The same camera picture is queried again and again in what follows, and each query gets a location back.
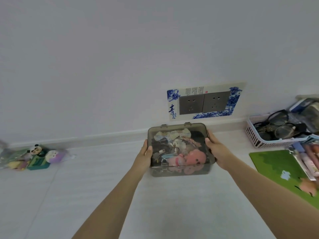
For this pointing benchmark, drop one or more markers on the panda figurine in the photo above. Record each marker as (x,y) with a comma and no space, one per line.
(37,149)

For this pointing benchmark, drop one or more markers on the grey wall socket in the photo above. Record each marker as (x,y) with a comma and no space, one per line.
(216,102)
(191,104)

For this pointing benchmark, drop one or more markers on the pink plastic basket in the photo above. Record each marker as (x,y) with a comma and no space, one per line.
(251,136)

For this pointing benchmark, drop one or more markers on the pink beaver plush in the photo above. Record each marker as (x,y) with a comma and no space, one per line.
(197,158)

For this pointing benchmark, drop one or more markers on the blue floral socket frame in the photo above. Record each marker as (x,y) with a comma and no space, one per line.
(172,111)

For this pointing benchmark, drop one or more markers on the green desk mat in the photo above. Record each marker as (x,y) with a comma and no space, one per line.
(269,166)

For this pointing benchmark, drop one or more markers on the blue lace bow clip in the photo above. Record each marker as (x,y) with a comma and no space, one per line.
(174,135)

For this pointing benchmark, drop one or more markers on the person's right forearm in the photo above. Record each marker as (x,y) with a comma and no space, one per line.
(274,196)

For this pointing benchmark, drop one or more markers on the transparent grey storage box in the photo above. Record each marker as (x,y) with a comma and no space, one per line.
(199,131)

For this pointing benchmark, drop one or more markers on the small yellow figurine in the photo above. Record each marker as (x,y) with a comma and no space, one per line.
(16,164)

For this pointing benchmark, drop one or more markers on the purple white plush ball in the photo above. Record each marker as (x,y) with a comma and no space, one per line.
(54,156)

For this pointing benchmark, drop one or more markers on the blue plastic basket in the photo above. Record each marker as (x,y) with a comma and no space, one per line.
(314,138)

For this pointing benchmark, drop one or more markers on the person's left hand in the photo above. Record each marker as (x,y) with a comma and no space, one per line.
(144,161)

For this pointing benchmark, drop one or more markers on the dark framed eyeglasses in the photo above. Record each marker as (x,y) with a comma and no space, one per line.
(281,131)

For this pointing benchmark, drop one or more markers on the person's left forearm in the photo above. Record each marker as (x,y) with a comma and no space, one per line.
(112,209)

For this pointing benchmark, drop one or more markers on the person's right hand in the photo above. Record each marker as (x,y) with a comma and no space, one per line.
(220,154)

